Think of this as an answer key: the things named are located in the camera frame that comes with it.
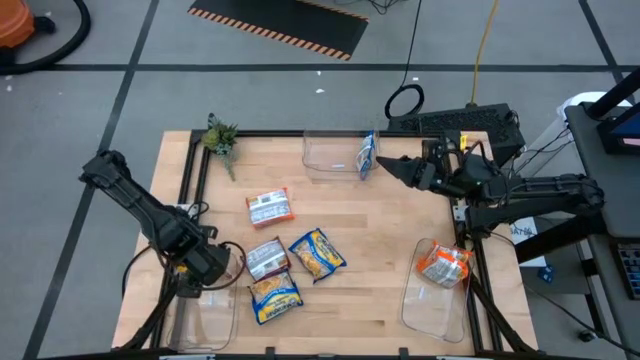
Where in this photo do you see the black hanging cable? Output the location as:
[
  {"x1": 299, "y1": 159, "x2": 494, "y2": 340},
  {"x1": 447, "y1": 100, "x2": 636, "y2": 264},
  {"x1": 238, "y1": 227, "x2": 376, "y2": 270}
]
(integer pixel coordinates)
[{"x1": 383, "y1": 0, "x2": 426, "y2": 121}]

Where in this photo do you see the green succulent plant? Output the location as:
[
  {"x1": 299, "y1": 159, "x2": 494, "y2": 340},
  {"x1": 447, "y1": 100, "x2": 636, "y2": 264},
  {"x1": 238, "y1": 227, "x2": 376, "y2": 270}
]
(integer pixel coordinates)
[{"x1": 201, "y1": 112, "x2": 240, "y2": 182}]

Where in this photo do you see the orange shop vacuum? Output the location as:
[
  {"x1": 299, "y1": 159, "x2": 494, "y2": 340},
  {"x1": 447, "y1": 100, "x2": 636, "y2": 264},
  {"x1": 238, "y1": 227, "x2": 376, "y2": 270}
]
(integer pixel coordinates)
[{"x1": 0, "y1": 0, "x2": 36, "y2": 50}]

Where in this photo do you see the white paper sign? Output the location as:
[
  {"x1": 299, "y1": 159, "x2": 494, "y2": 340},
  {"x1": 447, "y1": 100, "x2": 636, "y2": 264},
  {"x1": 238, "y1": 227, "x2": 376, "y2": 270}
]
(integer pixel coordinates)
[{"x1": 508, "y1": 214, "x2": 549, "y2": 269}]

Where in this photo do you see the black hazard-striped floor mat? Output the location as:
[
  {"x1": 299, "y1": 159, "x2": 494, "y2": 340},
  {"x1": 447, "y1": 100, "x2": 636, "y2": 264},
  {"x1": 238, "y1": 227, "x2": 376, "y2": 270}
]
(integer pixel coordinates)
[{"x1": 187, "y1": 0, "x2": 370, "y2": 62}]

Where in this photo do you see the black metal table frame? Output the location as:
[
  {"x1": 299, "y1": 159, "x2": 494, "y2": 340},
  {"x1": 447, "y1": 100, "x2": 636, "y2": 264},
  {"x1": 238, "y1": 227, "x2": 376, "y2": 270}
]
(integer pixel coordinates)
[{"x1": 119, "y1": 128, "x2": 539, "y2": 360}]

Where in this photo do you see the black keyboard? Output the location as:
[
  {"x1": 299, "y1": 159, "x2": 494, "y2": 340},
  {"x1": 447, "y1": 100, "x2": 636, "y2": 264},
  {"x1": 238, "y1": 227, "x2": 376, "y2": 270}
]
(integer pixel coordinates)
[{"x1": 610, "y1": 238, "x2": 640, "y2": 301}]

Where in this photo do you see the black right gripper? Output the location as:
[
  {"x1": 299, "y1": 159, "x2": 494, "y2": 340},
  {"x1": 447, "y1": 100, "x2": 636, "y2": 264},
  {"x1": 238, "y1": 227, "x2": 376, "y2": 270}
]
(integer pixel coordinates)
[{"x1": 375, "y1": 137, "x2": 481, "y2": 196}]

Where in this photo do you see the clear plastic bin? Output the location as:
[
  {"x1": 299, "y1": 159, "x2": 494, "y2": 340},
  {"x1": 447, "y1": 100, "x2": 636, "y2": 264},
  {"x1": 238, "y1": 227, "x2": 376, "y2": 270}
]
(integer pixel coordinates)
[
  {"x1": 167, "y1": 249, "x2": 242, "y2": 352},
  {"x1": 399, "y1": 237, "x2": 475, "y2": 344},
  {"x1": 301, "y1": 128, "x2": 382, "y2": 181}
]

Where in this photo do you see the black laptop screen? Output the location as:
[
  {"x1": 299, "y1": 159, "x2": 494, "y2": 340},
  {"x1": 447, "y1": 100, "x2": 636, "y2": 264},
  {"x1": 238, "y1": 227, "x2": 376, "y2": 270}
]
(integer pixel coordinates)
[{"x1": 595, "y1": 102, "x2": 640, "y2": 156}]

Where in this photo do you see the black vacuum hose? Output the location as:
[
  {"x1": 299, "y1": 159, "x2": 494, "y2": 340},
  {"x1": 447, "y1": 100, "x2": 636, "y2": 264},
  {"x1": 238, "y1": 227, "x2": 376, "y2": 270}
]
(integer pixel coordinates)
[{"x1": 0, "y1": 0, "x2": 93, "y2": 76}]

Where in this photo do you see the blue Maruchan noodle pack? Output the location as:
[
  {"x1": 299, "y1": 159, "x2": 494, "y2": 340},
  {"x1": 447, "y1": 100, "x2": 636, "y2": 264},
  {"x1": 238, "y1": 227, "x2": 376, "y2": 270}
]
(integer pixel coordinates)
[
  {"x1": 288, "y1": 227, "x2": 348, "y2": 285},
  {"x1": 354, "y1": 129, "x2": 377, "y2": 181},
  {"x1": 248, "y1": 269, "x2": 305, "y2": 326}
]

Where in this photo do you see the yellow hanging cable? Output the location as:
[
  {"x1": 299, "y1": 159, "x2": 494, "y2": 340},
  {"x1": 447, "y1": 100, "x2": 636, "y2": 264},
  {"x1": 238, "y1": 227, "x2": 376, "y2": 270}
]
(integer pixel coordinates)
[{"x1": 469, "y1": 0, "x2": 501, "y2": 106}]

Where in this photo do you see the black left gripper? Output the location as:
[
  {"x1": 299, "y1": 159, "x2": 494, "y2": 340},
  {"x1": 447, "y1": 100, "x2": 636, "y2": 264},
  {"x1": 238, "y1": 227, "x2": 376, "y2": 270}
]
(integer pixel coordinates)
[{"x1": 174, "y1": 234, "x2": 232, "y2": 300}]

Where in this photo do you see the red Maruchan noodle pack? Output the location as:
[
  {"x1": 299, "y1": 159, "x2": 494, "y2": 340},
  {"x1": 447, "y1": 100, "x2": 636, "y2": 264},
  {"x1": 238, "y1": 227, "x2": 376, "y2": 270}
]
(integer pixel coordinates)
[{"x1": 244, "y1": 235, "x2": 292, "y2": 282}]

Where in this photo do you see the grey desk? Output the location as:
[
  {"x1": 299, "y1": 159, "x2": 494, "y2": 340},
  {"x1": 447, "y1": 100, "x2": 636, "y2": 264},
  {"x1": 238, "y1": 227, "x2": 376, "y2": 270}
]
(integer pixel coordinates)
[{"x1": 564, "y1": 99, "x2": 640, "y2": 351}]

